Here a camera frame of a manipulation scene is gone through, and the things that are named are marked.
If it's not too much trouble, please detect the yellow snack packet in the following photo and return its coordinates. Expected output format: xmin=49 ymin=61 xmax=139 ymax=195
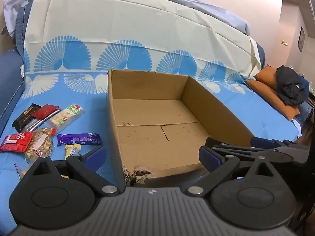
xmin=65 ymin=144 xmax=81 ymax=159

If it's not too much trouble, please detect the purple chocolate bar wrapper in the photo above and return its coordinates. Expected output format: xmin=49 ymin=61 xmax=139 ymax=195
xmin=57 ymin=133 xmax=103 ymax=146

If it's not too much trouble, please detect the black chocolate wafer pack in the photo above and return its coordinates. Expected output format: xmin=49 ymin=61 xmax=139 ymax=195
xmin=12 ymin=103 xmax=41 ymax=133

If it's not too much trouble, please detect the green-label sachima pack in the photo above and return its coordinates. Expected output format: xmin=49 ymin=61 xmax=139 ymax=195
xmin=48 ymin=104 xmax=83 ymax=131

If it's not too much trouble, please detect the red square snack packet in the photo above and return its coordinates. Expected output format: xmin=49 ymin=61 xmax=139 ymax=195
xmin=32 ymin=104 xmax=59 ymax=119

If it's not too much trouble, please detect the clear bag of nuts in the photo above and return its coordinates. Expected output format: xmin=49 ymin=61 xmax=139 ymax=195
xmin=25 ymin=128 xmax=56 ymax=164

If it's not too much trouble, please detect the orange pillow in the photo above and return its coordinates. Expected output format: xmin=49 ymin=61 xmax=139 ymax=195
xmin=246 ymin=66 xmax=300 ymax=121

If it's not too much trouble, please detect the black jacket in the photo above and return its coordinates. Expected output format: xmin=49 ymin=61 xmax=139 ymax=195
xmin=275 ymin=65 xmax=310 ymax=106

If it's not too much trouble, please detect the red long wafer pack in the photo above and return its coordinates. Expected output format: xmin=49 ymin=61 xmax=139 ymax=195
xmin=0 ymin=132 xmax=34 ymax=153

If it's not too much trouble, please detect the silver foil snack bar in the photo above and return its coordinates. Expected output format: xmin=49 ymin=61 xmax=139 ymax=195
xmin=21 ymin=108 xmax=61 ymax=133

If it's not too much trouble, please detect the brown cardboard box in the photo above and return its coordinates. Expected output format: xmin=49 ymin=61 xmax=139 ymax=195
xmin=106 ymin=70 xmax=253 ymax=190

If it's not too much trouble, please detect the blue fabric sofa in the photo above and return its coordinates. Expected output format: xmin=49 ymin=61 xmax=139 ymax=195
xmin=1 ymin=3 xmax=32 ymax=132

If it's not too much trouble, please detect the blue fan-pattern sofa cover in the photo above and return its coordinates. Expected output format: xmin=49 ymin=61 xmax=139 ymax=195
xmin=7 ymin=0 xmax=296 ymax=235

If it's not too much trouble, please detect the framed wall picture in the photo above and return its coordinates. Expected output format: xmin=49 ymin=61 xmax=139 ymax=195
xmin=297 ymin=27 xmax=305 ymax=52

